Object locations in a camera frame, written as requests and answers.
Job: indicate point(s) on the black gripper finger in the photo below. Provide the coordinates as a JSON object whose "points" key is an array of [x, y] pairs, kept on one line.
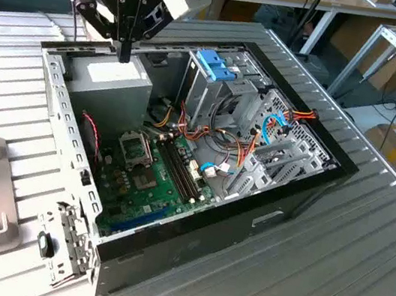
{"points": [[91, 16], [148, 22]]}

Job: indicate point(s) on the grey metal disk bay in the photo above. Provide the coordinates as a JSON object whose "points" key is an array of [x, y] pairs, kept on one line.
{"points": [[259, 179]]}

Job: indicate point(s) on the blue plastic drive latch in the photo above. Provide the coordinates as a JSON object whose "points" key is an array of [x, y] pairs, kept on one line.
{"points": [[212, 63]]}

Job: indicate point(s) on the grey power supply unit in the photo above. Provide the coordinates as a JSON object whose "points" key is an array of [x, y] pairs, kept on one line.
{"points": [[114, 103]]}

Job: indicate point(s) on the grey metal drive cage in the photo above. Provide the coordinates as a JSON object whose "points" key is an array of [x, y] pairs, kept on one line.
{"points": [[206, 96]]}

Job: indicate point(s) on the black case fan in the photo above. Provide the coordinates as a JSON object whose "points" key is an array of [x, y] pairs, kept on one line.
{"points": [[89, 137]]}

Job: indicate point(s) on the black RAM slot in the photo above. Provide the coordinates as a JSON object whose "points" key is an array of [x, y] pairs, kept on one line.
{"points": [[185, 170], [175, 172]]}

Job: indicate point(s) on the white board connector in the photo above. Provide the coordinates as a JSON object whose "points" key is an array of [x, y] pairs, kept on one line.
{"points": [[194, 170]]}

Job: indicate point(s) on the black tripod stand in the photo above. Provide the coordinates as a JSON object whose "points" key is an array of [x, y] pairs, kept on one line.
{"points": [[307, 20]]}

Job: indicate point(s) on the green motherboard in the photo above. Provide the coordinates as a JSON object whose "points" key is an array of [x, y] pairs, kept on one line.
{"points": [[159, 196]]}

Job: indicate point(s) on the blue expansion slot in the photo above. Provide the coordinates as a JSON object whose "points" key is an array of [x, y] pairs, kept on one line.
{"points": [[140, 219]]}

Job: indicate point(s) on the large brown cardboard box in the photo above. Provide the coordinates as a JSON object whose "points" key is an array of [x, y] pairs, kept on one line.
{"points": [[352, 41]]}

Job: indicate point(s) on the open black PC case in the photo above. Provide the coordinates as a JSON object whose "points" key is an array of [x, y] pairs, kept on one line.
{"points": [[205, 240]]}

